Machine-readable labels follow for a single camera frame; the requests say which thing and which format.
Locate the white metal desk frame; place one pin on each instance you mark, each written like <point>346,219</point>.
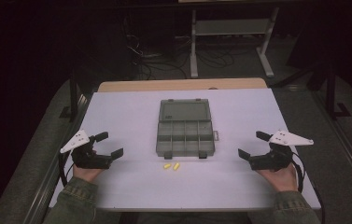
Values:
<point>231,27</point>

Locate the metal floor rail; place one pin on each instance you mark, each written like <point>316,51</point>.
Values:
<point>348,149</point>
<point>55,168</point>

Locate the small yellow capsule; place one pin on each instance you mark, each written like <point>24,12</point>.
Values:
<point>167,166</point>
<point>176,166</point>

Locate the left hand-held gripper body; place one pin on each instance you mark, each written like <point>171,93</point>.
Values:
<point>86,158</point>

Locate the wooden table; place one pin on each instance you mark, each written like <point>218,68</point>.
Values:
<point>180,84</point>

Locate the black metal stand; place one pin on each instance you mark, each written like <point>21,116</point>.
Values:
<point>73,99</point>
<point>332,93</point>

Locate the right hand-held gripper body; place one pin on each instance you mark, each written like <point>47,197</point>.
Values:
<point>274,158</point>

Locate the grey plastic compartment box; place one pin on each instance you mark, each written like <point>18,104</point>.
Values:
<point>184,130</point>

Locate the person's left hand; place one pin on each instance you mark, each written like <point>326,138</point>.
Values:
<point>86,174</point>

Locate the person's right hand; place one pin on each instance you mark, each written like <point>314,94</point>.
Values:
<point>284,180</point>

